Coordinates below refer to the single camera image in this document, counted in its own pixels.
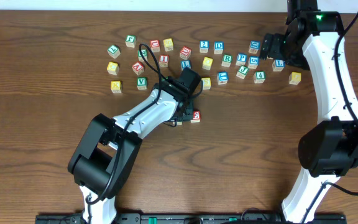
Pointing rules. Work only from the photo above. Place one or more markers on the blue 2 block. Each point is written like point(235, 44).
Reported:
point(204, 46)

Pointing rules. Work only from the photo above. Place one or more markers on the red E block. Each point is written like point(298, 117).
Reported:
point(196, 117)

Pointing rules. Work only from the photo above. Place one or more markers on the red U block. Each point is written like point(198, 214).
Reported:
point(185, 53)

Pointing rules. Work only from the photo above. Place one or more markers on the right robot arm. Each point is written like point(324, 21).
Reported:
point(314, 41)

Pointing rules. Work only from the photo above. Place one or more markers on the yellow S block upper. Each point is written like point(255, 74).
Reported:
point(168, 44)

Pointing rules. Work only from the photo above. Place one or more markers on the green V block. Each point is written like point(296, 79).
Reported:
point(141, 83)

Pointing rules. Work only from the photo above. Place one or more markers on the blue L block middle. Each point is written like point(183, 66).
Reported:
point(185, 64)

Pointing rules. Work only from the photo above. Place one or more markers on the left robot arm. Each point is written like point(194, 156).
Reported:
point(105, 155)

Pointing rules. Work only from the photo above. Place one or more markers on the green R block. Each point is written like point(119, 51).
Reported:
point(227, 60)

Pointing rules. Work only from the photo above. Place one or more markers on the red A block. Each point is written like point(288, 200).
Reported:
point(138, 68)

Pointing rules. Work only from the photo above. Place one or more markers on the blue d block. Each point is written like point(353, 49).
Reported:
point(218, 47)
point(254, 47)

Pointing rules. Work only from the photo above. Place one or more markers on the blue P block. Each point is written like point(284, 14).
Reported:
point(241, 59)

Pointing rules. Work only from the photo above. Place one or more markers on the yellow O block upper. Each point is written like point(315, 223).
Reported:
point(207, 63)

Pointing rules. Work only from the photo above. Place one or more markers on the blue l block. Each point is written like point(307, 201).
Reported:
point(278, 65)
point(185, 64)

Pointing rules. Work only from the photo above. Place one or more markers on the yellow S block lower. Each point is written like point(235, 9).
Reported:
point(206, 83)

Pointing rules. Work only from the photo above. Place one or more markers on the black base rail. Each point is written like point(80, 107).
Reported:
point(136, 218)

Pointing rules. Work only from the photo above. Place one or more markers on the green L block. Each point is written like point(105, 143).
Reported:
point(114, 51)

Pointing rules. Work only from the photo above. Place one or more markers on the green J block right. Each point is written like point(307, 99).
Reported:
point(242, 72)

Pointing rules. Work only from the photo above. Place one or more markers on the blue 5 block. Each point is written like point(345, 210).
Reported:
point(253, 62)

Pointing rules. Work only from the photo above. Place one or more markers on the red C block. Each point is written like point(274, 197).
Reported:
point(155, 45)

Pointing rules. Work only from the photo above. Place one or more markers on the green Z block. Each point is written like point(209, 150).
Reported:
point(142, 55)

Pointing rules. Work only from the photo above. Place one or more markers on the yellow block left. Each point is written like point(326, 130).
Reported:
point(113, 68)

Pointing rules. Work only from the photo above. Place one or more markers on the green 4 block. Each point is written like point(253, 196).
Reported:
point(259, 77)

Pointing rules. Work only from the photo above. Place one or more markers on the green j block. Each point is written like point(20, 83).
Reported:
point(130, 41)
point(242, 72)

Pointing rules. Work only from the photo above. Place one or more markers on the red I block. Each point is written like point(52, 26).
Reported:
point(163, 60)

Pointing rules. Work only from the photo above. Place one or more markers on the yellow G block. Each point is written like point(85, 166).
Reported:
point(294, 78)

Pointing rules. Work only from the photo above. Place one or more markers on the yellow K block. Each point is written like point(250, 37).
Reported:
point(116, 86)

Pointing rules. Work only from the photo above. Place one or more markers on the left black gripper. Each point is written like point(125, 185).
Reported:
point(187, 113)

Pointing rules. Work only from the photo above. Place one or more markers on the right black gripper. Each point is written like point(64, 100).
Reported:
point(269, 45)

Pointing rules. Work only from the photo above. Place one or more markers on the yellow s block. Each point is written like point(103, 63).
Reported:
point(206, 83)
point(168, 44)

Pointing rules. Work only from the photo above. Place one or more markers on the blue D block right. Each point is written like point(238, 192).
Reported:
point(254, 47)

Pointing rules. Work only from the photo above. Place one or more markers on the blue L block right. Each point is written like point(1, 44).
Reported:
point(278, 65)

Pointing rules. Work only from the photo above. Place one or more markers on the blue T block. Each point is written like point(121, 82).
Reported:
point(222, 78)

